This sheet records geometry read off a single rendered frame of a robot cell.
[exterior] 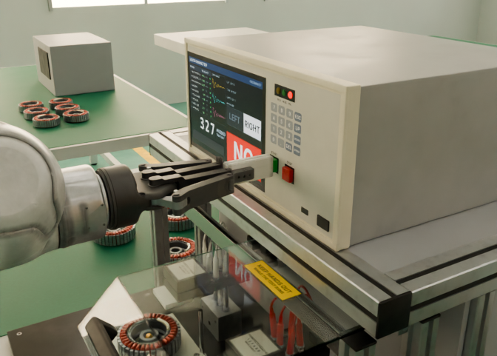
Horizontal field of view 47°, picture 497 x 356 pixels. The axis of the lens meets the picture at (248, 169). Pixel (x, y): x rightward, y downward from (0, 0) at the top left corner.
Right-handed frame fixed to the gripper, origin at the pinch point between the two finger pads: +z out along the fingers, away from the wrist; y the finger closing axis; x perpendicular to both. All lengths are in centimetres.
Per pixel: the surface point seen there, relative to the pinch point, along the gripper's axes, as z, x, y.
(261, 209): 2.3, -6.7, -0.3
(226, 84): 4.0, 8.6, -13.8
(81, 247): -9, -43, -70
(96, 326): -24.0, -11.9, 7.4
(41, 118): 5, -41, -191
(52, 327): -23, -41, -37
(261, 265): -1.2, -11.7, 5.5
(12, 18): 37, -27, -468
